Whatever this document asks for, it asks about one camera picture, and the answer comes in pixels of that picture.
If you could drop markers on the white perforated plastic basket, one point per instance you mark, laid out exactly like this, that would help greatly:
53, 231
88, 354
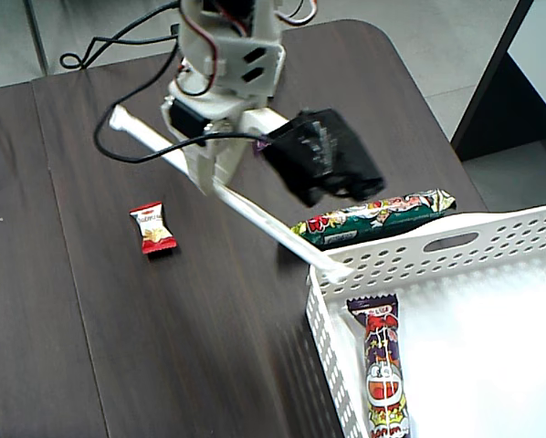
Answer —
391, 260

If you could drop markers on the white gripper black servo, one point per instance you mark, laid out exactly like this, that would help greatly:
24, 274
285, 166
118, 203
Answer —
192, 124

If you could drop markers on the purple cartoon snack stick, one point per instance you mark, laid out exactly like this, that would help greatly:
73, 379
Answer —
382, 365

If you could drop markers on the red white candy packet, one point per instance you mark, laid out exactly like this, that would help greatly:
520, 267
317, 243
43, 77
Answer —
153, 228

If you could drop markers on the dark cabinet with white panel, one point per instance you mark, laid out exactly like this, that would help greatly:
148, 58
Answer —
510, 96

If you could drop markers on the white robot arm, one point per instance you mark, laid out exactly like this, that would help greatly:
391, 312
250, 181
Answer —
236, 59

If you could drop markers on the green cartoon snack stick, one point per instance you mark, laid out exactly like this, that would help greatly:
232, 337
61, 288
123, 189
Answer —
382, 216

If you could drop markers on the white paper straw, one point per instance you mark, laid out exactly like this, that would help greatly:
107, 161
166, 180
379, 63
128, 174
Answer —
264, 219

